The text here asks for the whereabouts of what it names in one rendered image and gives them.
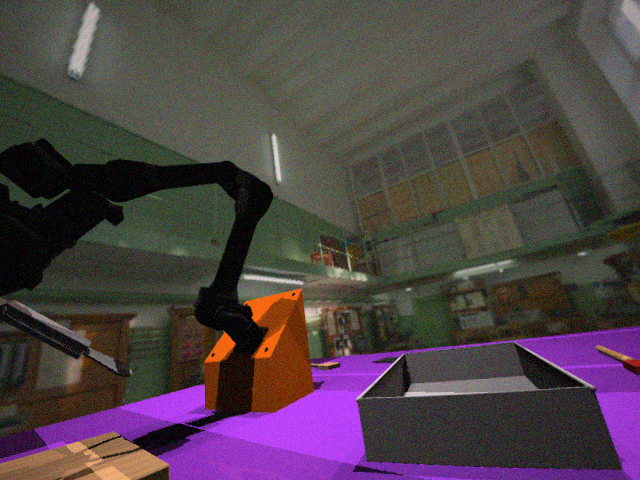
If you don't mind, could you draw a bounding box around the red brush with wooden handle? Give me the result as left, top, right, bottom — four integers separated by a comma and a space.
596, 345, 640, 374

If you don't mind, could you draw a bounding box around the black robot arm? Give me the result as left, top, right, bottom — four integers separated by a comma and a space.
0, 139, 273, 354

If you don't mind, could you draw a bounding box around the grey roasting tin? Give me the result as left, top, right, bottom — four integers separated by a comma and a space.
355, 342, 622, 470

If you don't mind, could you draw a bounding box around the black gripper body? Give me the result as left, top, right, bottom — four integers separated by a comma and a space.
0, 206, 84, 291

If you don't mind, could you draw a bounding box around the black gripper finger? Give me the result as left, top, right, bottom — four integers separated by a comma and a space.
0, 282, 27, 297
0, 258, 27, 291

